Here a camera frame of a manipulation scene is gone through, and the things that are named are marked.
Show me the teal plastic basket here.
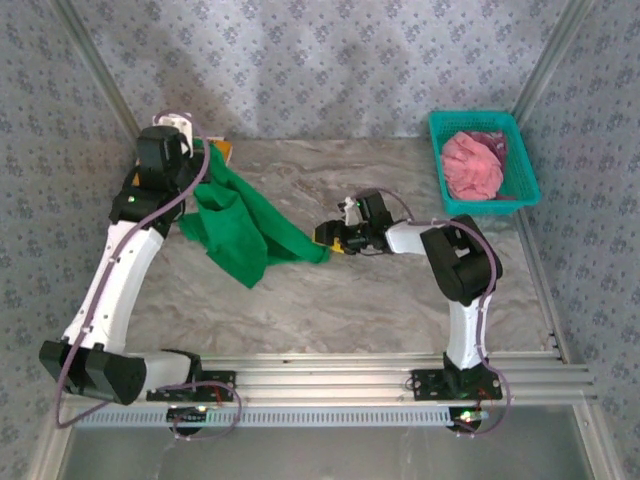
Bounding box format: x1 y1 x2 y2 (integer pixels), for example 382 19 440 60
428 109 543 217

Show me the maroon t-shirt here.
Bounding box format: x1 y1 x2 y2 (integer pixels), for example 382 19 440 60
469 129 511 166

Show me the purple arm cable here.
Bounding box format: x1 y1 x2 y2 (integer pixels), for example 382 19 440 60
53 110 214 430
352 187 516 441

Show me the aluminium frame post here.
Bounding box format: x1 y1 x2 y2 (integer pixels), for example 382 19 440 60
52 0 146 166
512 0 597 124

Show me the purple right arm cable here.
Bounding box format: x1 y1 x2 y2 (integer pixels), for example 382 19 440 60
352 187 516 441

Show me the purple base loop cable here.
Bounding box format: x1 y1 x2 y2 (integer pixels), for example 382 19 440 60
169 382 244 442

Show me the pink t-shirt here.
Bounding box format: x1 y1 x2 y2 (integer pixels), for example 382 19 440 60
440 130 505 202

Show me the green t-shirt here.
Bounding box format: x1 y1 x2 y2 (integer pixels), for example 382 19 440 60
178 138 331 290

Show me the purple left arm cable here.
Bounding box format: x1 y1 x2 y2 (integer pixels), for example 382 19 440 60
53 110 214 430

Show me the grey slotted cable duct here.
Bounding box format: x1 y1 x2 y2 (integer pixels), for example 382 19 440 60
74 408 484 430

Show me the black control board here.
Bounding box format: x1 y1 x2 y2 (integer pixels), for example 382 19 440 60
448 407 490 434
166 405 210 435

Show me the horizontal aluminium mounting rail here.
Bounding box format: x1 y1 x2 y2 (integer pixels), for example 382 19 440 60
199 351 597 404

